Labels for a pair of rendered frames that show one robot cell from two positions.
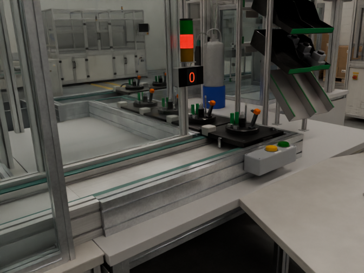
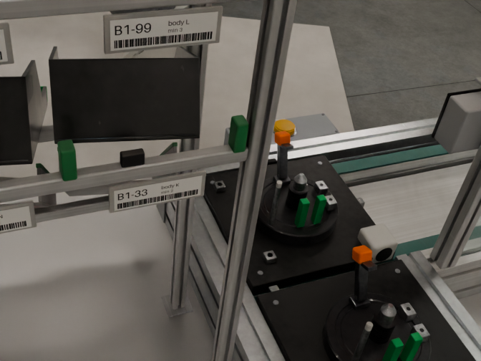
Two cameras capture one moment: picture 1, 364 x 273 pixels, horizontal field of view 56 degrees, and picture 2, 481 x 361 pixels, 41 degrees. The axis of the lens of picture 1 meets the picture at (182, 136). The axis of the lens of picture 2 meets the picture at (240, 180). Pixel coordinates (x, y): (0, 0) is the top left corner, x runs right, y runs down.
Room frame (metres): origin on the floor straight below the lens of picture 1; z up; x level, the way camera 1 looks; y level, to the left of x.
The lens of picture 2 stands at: (2.12, -0.20, 1.67)
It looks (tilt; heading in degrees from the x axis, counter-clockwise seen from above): 41 degrees down; 190
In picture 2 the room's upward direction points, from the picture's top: 9 degrees clockwise
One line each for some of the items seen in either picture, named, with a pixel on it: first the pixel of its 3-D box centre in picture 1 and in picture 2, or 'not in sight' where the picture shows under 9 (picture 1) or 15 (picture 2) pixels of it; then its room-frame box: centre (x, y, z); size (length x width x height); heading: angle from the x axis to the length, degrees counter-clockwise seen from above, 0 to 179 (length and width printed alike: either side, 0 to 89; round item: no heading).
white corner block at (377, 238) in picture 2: (208, 130); (376, 243); (1.38, -0.11, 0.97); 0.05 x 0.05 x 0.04; 38
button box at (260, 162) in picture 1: (271, 157); (281, 142); (1.14, -0.32, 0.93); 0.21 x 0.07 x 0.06; 128
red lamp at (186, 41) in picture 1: (186, 41); not in sight; (1.34, -0.03, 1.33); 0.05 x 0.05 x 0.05
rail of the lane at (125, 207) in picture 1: (220, 170); (381, 153); (1.07, -0.13, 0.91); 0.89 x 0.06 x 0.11; 128
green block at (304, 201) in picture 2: (236, 117); (302, 213); (1.41, -0.23, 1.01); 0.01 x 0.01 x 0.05; 38
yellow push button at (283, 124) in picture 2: (271, 149); (283, 129); (1.14, -0.32, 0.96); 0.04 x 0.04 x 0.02
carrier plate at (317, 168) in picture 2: (241, 132); (292, 216); (1.36, -0.25, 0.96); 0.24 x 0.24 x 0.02; 38
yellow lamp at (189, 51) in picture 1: (187, 54); not in sight; (1.34, -0.03, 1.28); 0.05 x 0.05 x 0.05
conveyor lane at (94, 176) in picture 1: (182, 160); (442, 214); (1.20, 0.00, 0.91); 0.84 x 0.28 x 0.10; 128
